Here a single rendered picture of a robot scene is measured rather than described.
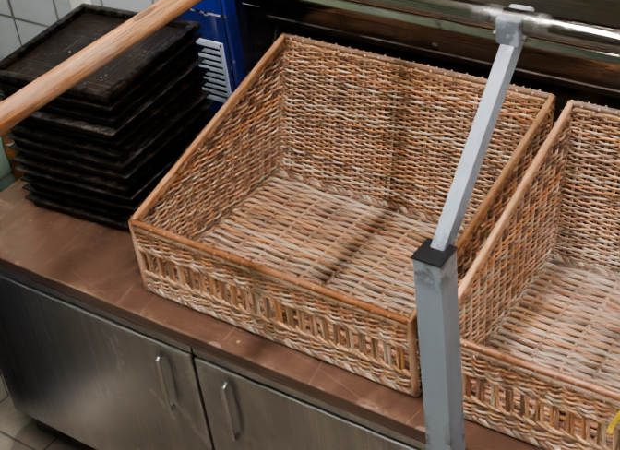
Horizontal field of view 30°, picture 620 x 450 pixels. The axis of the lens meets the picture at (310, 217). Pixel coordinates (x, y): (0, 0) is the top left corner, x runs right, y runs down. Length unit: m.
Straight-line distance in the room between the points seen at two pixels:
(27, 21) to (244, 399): 1.16
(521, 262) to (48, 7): 1.28
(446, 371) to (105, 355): 0.84
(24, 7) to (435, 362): 1.53
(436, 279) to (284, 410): 0.56
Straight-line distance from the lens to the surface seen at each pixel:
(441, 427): 1.60
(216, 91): 2.36
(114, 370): 2.18
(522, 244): 1.84
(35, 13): 2.71
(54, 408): 2.46
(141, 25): 1.46
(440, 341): 1.48
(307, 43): 2.13
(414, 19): 1.96
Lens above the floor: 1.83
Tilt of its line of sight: 36 degrees down
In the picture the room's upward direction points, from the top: 8 degrees counter-clockwise
